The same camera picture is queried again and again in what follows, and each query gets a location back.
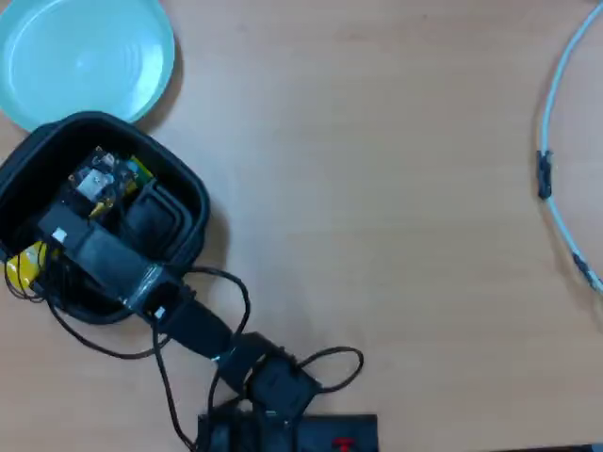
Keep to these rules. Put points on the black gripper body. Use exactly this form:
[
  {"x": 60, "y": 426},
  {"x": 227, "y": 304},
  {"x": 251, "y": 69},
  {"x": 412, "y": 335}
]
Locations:
[{"x": 66, "y": 226}]

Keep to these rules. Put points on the yellow instant coffee stick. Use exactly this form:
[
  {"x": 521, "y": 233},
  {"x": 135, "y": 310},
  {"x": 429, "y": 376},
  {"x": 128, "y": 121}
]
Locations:
[{"x": 28, "y": 266}]

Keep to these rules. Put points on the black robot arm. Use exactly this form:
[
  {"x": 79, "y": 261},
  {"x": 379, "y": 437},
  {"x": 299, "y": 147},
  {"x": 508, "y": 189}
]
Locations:
[{"x": 188, "y": 320}]

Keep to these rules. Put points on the black plastic bowl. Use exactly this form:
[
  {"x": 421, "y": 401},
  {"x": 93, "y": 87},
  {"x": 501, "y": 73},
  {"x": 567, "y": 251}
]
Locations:
[{"x": 184, "y": 188}]

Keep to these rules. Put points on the teal plastic plate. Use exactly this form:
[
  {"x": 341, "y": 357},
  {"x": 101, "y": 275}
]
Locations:
[{"x": 80, "y": 61}]

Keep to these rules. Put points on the red clamp knob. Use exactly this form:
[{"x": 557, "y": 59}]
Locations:
[{"x": 343, "y": 443}]

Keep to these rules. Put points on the black tape wrap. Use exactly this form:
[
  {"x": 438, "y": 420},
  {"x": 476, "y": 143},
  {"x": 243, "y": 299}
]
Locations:
[{"x": 583, "y": 268}]

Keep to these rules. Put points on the gripper-mounted camera circuit board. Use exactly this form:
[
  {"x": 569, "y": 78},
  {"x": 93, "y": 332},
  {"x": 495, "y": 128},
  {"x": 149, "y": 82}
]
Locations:
[{"x": 101, "y": 181}]

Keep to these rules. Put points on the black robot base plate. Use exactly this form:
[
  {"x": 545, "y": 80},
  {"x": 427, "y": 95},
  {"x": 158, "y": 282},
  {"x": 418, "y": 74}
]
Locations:
[{"x": 339, "y": 433}]

